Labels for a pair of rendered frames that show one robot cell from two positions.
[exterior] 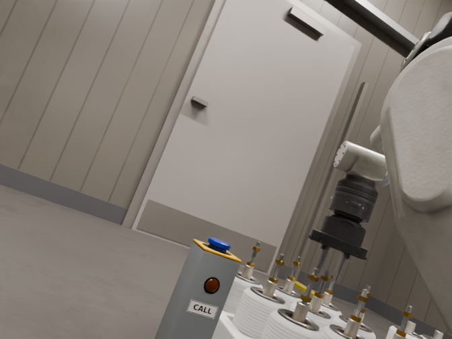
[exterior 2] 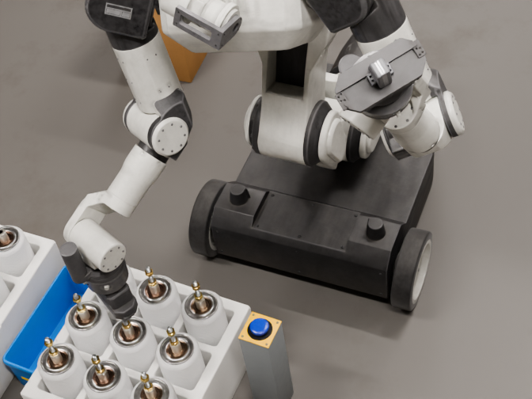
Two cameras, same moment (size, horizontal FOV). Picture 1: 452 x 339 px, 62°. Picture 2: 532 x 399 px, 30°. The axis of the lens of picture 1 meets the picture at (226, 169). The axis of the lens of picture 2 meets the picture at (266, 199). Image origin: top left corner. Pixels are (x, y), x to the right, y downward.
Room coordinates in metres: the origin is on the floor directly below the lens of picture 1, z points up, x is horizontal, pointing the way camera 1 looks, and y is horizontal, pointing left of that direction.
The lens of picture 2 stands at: (1.32, 0.87, 2.09)
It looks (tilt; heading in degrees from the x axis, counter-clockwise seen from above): 51 degrees down; 231
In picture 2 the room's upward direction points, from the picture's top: 10 degrees counter-clockwise
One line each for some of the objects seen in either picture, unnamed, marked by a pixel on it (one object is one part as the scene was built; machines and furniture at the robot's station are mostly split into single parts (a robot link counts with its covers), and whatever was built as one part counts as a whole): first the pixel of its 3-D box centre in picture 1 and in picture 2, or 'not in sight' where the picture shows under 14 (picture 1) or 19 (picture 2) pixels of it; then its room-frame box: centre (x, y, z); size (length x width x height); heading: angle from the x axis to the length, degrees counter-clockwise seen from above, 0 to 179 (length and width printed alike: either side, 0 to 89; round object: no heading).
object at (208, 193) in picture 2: not in sight; (213, 218); (0.41, -0.47, 0.10); 0.20 x 0.05 x 0.20; 21
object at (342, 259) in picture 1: (341, 266); not in sight; (0.82, -0.31, 0.36); 0.03 x 0.02 x 0.06; 171
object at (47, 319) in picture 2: not in sight; (58, 329); (0.88, -0.55, 0.06); 0.30 x 0.11 x 0.12; 19
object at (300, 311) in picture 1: (300, 313); (200, 302); (0.67, -0.21, 0.26); 0.02 x 0.02 x 0.03
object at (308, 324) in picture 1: (297, 319); (201, 305); (0.67, -0.21, 0.25); 0.08 x 0.08 x 0.01
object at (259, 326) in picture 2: (218, 246); (260, 328); (0.66, -0.04, 0.32); 0.04 x 0.04 x 0.02
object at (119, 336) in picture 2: (313, 310); (129, 332); (0.83, -0.29, 0.25); 0.08 x 0.08 x 0.01
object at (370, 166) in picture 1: (356, 173); (93, 255); (0.84, -0.28, 0.56); 0.11 x 0.11 x 0.11; 89
